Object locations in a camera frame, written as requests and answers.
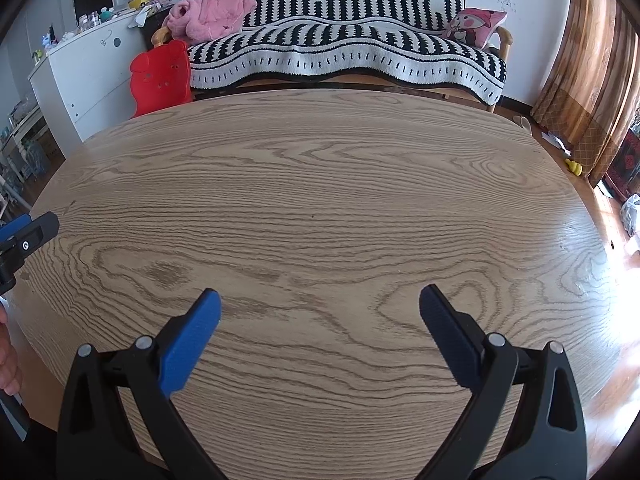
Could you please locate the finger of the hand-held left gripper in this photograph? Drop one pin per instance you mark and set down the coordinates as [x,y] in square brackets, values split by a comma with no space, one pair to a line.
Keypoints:
[12,227]
[37,232]

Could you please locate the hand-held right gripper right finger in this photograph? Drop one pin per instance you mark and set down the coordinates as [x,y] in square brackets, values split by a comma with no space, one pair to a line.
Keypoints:
[447,337]

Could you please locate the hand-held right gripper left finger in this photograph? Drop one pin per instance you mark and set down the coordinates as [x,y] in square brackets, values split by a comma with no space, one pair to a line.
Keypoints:
[192,340]

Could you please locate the person's left hand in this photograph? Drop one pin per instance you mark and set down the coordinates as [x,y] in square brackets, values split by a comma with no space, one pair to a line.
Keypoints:
[9,360]

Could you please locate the white shelf rack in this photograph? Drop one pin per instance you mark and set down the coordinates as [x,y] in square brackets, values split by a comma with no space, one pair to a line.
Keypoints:
[22,130]

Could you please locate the white cabinet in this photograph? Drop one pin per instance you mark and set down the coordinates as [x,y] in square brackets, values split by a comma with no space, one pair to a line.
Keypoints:
[90,75]

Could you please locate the red plastic chair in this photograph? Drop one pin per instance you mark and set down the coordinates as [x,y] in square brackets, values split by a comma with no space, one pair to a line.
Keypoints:
[160,80]

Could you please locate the small yellow toy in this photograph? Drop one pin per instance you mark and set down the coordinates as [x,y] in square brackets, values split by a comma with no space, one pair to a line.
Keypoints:
[574,167]

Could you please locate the cluster of small bottles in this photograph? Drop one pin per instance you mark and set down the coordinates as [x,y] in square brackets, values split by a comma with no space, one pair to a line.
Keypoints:
[87,21]

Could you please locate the grey white plastic bag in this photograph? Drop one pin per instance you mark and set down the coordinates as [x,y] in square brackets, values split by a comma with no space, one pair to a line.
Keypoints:
[631,215]

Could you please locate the white paper scrap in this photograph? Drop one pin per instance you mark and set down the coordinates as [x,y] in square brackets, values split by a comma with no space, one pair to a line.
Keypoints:
[557,144]

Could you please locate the white slipper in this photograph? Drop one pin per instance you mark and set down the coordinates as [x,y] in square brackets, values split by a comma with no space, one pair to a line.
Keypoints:
[522,124]

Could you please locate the white cloth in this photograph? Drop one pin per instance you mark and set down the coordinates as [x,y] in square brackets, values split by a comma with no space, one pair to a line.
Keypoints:
[142,16]

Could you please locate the dark red cabinet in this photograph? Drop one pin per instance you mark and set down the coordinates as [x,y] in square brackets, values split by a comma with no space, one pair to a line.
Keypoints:
[625,165]

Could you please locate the pink garment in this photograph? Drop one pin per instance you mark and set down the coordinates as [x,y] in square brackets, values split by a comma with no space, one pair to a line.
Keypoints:
[210,17]

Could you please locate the green potted plant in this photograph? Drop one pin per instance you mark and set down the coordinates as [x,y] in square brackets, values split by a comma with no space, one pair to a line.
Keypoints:
[636,117]

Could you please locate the brown curtain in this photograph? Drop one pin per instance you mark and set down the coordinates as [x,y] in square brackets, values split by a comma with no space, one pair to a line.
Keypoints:
[585,75]

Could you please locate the black white striped sofa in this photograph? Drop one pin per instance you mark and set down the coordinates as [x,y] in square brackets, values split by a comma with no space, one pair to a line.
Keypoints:
[350,45]

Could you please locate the pink cartoon pillow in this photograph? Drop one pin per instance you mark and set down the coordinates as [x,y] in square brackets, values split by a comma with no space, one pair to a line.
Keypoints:
[472,27]

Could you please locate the wooden sofa frame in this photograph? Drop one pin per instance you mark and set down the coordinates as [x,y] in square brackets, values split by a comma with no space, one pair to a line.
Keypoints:
[505,40]

